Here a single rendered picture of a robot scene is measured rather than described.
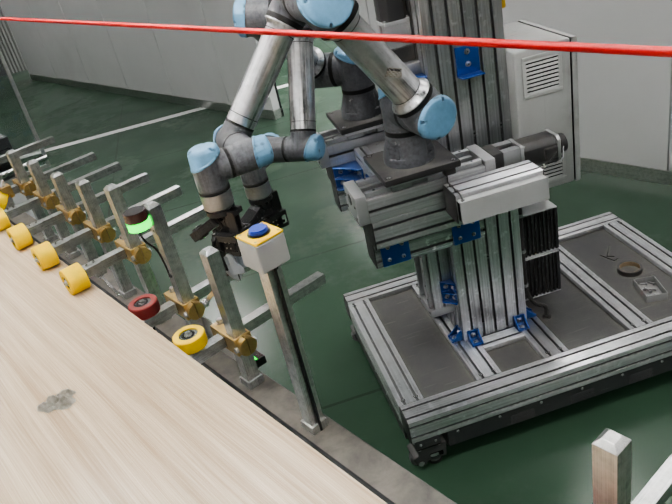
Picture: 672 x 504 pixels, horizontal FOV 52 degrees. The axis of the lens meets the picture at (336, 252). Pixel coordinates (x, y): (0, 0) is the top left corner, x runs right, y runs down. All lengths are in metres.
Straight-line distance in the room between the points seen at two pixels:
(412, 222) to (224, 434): 0.91
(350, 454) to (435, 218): 0.79
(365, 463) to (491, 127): 1.15
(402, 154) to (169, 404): 0.92
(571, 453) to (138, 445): 1.49
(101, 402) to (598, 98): 3.13
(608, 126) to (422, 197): 2.20
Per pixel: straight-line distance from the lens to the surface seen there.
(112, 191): 2.02
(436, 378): 2.45
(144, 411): 1.55
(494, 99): 2.21
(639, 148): 4.04
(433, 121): 1.77
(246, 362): 1.77
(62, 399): 1.67
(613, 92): 3.98
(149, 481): 1.39
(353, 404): 2.73
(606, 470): 0.98
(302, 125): 1.98
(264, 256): 1.33
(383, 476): 1.51
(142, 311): 1.89
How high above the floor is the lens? 1.81
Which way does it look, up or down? 29 degrees down
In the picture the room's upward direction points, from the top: 13 degrees counter-clockwise
